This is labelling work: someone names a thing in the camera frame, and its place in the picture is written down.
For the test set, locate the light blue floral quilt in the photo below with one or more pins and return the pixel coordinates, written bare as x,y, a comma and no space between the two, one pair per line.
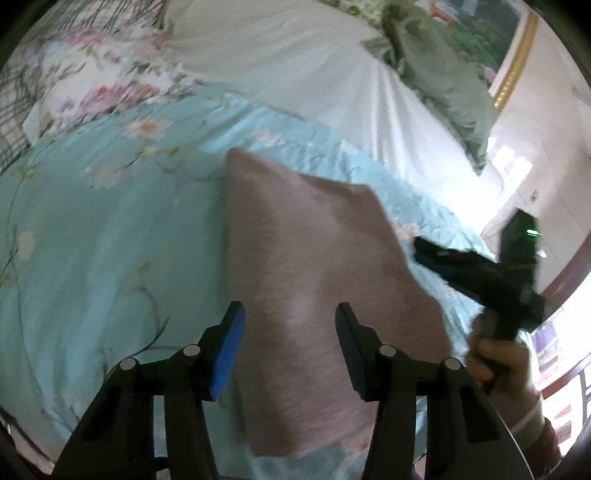
111,240

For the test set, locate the brown wooden window frame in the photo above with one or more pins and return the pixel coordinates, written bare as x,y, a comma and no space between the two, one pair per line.
570,282

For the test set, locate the person's right hand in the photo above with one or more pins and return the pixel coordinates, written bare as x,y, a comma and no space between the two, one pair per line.
498,364

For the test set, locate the pink fuzzy sweater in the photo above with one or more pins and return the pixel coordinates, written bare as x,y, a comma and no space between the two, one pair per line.
304,258

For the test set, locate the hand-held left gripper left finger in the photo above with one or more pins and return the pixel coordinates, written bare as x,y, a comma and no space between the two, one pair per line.
226,355

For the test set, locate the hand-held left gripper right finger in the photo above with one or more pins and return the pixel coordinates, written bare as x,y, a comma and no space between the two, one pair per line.
358,355

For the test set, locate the person's right forearm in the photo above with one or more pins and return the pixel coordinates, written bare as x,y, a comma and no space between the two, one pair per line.
531,434

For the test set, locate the plaid blanket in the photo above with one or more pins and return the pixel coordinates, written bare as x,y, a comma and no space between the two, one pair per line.
11,134

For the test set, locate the green pillow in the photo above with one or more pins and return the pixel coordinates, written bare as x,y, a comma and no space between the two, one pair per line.
443,78

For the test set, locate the white striped bed sheet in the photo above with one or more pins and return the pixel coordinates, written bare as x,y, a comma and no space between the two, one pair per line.
300,69

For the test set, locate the gold framed painting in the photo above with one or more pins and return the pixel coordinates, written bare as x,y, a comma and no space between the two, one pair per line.
480,27

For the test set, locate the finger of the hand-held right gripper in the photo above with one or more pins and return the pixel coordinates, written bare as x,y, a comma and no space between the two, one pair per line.
452,265

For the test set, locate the white floral pillow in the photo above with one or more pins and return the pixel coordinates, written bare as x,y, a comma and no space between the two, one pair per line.
92,87

